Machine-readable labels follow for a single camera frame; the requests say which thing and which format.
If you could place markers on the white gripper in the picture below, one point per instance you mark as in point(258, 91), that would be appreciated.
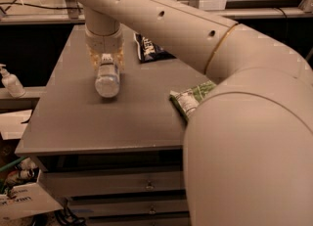
point(104, 44)

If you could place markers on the clear plastic water bottle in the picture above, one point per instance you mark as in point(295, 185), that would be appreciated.
point(107, 81)

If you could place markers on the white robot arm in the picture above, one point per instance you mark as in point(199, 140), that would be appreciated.
point(248, 147)

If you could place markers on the white pump dispenser bottle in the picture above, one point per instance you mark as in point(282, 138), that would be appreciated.
point(11, 83)

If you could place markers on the dark blue snack bag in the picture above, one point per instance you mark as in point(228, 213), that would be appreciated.
point(148, 51)

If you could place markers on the green chip bag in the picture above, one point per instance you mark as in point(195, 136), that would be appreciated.
point(188, 100)

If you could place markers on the grey drawer cabinet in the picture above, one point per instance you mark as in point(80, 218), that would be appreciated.
point(115, 162)

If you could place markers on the white paper sheet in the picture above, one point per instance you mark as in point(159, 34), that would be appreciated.
point(13, 125)

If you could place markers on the white cardboard box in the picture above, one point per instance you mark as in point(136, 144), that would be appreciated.
point(27, 200)

